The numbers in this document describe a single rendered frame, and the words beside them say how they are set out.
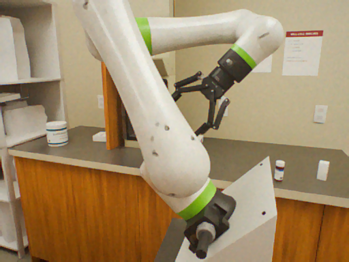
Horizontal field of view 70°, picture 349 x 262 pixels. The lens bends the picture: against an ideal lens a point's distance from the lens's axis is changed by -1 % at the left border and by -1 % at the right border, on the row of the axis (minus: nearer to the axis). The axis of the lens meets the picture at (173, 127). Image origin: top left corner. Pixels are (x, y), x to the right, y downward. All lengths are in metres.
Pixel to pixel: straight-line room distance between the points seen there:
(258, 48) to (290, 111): 1.15
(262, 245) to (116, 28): 0.52
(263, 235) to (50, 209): 1.57
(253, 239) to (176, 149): 0.23
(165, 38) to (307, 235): 1.06
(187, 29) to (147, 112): 0.37
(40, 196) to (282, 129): 1.70
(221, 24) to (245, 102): 1.08
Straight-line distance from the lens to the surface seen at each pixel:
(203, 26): 0.80
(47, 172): 1.79
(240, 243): 0.56
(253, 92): 1.83
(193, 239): 0.63
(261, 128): 1.87
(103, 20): 0.57
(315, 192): 1.25
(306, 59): 1.83
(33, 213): 2.05
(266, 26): 0.75
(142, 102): 0.49
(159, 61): 1.39
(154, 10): 1.54
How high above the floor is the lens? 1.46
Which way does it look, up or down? 14 degrees down
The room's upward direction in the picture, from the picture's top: straight up
